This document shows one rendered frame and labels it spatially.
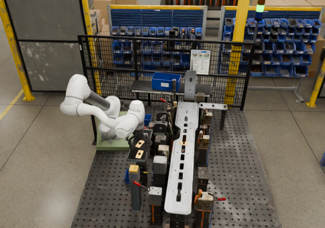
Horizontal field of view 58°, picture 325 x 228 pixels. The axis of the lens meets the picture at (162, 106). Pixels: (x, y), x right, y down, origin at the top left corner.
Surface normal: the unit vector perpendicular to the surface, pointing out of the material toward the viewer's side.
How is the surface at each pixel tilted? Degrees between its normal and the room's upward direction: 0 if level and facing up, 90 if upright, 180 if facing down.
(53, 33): 92
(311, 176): 0
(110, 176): 0
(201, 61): 90
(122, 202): 0
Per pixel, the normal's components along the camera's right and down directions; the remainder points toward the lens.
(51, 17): -0.07, 0.58
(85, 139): 0.00, -0.83
